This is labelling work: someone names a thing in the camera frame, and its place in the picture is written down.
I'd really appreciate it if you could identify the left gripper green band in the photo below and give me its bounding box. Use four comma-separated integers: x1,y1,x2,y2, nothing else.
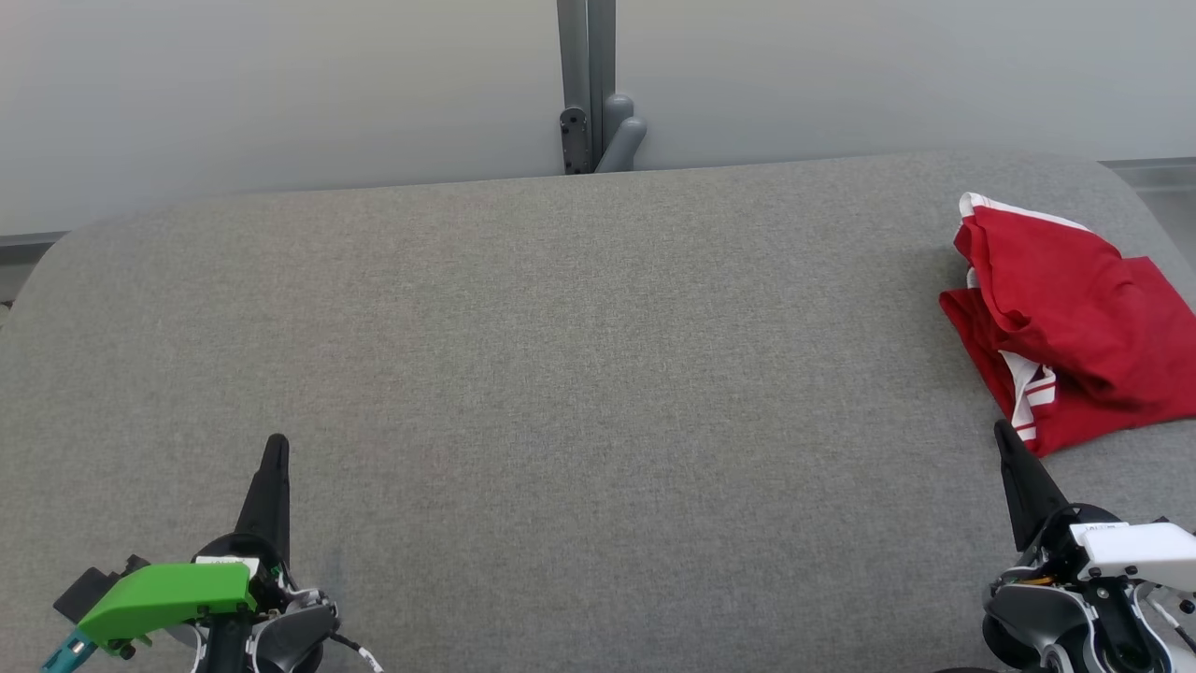
78,434,292,655

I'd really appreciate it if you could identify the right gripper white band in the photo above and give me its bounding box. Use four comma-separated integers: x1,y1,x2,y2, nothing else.
995,421,1196,594

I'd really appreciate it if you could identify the red white jersey shirt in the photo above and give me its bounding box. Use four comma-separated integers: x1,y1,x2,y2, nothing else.
939,257,1196,459

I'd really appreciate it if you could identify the red shorts white hem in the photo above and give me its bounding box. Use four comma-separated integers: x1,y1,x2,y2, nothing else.
953,192,1169,408

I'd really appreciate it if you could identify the grey fabric sofa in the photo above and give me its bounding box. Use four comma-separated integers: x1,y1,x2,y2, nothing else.
0,150,1196,673

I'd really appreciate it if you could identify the left teal plug cable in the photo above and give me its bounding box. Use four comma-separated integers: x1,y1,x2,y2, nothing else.
40,628,97,673

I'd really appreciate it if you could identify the dark metal bracket plate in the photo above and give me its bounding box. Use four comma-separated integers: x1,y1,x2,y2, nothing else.
559,107,591,176

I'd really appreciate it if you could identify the grey rounded handle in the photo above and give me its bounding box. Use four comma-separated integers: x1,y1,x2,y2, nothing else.
594,92,648,174

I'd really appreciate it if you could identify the grey vertical metal post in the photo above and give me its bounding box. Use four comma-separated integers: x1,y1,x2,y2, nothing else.
557,0,618,175

